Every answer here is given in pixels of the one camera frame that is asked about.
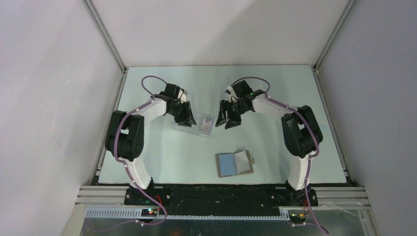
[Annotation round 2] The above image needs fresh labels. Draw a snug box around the credit card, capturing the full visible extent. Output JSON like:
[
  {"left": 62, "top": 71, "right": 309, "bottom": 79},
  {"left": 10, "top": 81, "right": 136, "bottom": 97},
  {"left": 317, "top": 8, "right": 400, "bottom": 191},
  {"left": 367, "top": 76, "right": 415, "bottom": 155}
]
[{"left": 200, "top": 117, "right": 213, "bottom": 134}]

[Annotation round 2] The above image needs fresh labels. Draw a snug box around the clear plastic card box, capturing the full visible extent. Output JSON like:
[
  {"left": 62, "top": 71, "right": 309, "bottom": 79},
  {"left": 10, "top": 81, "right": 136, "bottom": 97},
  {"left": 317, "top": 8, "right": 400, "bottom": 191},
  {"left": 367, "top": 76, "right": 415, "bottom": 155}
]
[{"left": 171, "top": 113, "right": 215, "bottom": 138}]

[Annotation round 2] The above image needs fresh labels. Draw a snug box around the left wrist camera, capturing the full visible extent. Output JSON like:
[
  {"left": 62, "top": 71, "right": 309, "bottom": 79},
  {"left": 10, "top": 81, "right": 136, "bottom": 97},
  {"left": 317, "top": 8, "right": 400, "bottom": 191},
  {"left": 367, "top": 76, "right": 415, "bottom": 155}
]
[{"left": 178, "top": 88, "right": 187, "bottom": 103}]

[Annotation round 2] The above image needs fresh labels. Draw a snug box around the purple cable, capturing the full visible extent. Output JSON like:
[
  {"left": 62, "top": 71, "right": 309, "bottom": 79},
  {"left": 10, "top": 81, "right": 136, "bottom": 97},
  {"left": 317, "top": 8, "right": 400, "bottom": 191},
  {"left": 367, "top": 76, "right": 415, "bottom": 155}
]
[
  {"left": 239, "top": 76, "right": 329, "bottom": 235},
  {"left": 112, "top": 75, "right": 168, "bottom": 227}
]

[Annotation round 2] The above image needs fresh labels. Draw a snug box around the grey felt card holder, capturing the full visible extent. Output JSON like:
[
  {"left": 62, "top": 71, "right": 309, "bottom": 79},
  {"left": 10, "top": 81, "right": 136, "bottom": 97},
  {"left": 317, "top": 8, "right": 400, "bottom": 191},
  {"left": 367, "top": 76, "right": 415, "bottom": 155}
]
[{"left": 215, "top": 150, "right": 255, "bottom": 178}]

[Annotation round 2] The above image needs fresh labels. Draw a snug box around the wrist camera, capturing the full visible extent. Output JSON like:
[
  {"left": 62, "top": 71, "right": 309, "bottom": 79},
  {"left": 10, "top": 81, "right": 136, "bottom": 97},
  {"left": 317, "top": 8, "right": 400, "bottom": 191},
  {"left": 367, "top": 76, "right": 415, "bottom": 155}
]
[
  {"left": 225, "top": 86, "right": 235, "bottom": 98},
  {"left": 178, "top": 88, "right": 187, "bottom": 103}
]

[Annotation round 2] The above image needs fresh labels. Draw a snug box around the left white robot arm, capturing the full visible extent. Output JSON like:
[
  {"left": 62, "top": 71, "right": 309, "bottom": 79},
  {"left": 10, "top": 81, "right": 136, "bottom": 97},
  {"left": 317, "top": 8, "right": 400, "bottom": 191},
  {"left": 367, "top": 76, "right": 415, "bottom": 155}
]
[{"left": 105, "top": 84, "right": 197, "bottom": 205}]

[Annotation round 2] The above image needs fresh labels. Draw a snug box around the beige chair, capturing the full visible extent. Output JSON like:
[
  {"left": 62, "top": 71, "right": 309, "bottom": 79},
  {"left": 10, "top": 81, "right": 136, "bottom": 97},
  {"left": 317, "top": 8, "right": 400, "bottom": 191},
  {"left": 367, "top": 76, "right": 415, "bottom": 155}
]
[{"left": 61, "top": 204, "right": 86, "bottom": 236}]

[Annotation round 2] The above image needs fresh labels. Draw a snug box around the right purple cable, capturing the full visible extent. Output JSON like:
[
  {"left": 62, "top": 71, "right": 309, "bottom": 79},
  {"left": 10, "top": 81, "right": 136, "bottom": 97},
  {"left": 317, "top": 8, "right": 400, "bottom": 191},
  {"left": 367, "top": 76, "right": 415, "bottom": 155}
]
[{"left": 239, "top": 76, "right": 329, "bottom": 235}]

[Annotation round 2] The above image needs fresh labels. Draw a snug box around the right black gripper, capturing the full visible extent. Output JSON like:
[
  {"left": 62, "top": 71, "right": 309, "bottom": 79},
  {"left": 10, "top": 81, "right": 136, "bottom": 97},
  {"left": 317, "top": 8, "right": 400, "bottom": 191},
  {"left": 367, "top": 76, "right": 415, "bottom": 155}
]
[{"left": 215, "top": 99, "right": 249, "bottom": 129}]

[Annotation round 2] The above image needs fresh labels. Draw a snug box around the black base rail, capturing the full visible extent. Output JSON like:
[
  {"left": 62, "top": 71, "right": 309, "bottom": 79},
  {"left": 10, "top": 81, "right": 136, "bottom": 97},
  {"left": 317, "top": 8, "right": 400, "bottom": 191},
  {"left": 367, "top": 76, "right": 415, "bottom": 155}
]
[{"left": 124, "top": 183, "right": 318, "bottom": 217}]

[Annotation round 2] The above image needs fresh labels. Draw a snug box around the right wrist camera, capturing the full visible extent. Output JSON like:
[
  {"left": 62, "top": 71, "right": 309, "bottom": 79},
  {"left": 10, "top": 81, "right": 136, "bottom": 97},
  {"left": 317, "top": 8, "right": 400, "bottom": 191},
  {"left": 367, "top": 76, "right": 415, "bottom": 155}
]
[{"left": 225, "top": 86, "right": 235, "bottom": 98}]

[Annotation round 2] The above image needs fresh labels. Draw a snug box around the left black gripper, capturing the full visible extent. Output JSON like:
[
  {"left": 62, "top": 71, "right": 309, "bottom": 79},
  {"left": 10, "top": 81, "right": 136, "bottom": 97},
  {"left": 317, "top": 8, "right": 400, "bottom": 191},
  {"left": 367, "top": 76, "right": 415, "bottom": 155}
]
[{"left": 168, "top": 100, "right": 196, "bottom": 127}]

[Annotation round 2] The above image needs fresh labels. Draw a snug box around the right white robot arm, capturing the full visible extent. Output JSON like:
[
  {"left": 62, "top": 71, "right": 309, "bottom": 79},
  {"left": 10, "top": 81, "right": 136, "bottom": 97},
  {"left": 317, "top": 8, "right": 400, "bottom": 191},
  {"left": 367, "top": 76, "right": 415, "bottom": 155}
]
[{"left": 215, "top": 78, "right": 323, "bottom": 207}]

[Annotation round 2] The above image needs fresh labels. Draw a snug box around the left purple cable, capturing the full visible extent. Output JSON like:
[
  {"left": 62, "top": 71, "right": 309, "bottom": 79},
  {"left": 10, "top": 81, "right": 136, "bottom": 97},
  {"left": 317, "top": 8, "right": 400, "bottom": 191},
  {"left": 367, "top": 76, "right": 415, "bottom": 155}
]
[{"left": 112, "top": 75, "right": 168, "bottom": 227}]

